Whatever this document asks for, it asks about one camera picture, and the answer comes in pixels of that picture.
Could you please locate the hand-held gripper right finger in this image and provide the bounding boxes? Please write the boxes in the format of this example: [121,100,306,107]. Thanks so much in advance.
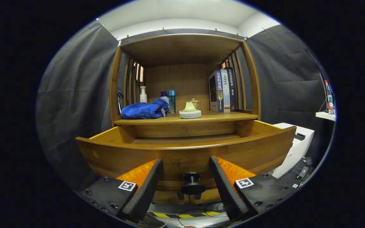
[209,155,298,222]

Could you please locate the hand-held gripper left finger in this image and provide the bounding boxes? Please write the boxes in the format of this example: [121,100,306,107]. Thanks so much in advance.
[76,158,164,224]

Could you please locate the black round drawer knob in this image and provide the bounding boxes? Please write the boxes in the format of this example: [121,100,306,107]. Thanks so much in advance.
[180,172,207,200]

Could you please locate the wooden drawer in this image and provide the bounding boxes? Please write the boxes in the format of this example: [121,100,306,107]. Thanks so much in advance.
[75,120,297,205]

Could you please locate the pale green white scrubber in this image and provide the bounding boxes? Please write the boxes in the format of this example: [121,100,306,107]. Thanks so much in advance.
[179,101,202,119]

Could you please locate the wooden countertop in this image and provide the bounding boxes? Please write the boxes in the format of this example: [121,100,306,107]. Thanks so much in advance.
[113,109,259,126]

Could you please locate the white side cabinet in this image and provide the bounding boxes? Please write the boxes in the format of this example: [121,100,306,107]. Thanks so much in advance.
[271,123,315,179]

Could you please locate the wooden cabinet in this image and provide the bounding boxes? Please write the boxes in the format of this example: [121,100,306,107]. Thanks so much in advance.
[109,33,261,127]

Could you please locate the blue towel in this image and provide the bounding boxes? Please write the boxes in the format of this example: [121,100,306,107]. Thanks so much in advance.
[121,98,170,120]

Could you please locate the white lotion bottle blue cap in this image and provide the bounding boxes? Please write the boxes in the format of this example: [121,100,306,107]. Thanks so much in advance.
[160,91,170,113]

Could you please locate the blue spine book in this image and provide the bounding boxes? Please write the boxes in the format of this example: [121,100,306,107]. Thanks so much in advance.
[208,70,225,113]

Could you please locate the black floor cables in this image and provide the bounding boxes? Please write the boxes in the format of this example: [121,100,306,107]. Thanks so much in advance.
[176,201,230,228]

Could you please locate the black cable bundle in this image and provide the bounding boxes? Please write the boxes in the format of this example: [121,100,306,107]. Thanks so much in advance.
[279,157,313,189]

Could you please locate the white wall shelf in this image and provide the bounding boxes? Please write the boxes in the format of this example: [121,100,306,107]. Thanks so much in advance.
[316,111,336,122]

